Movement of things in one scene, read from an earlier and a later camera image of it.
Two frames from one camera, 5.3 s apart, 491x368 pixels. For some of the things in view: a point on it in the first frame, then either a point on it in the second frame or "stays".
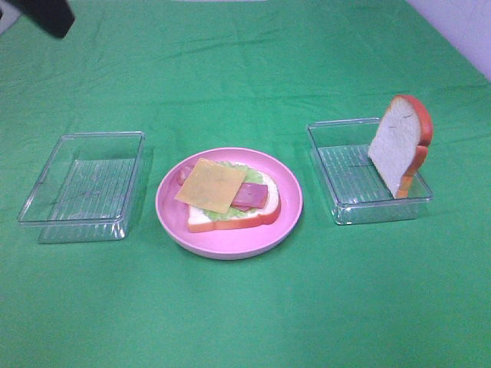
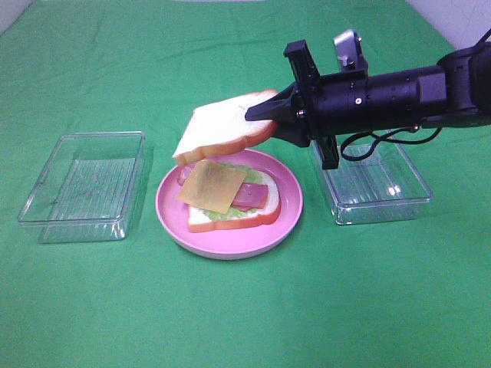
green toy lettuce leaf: [252, 176] stays
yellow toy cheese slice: [212, 185] stays
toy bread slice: [400, 146] → [222, 127]
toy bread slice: [199, 221] stays
